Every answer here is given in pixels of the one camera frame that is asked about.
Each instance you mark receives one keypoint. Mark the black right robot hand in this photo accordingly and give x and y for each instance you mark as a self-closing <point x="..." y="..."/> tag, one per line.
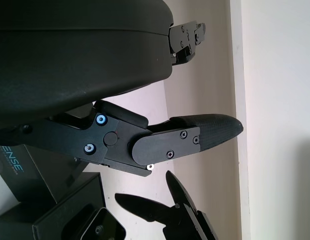
<point x="184" y="220"/>

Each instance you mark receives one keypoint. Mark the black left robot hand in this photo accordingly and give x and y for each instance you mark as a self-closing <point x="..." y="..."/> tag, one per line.
<point x="69" y="62"/>

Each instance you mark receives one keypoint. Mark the small silver depth camera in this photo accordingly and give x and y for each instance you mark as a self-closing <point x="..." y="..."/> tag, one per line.
<point x="104" y="227"/>

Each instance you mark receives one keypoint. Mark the black RealSense box lid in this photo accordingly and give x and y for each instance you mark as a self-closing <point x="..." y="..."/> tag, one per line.
<point x="44" y="172"/>

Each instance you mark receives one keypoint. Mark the black open camera box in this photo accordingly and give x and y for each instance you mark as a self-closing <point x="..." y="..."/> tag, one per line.
<point x="77" y="197"/>

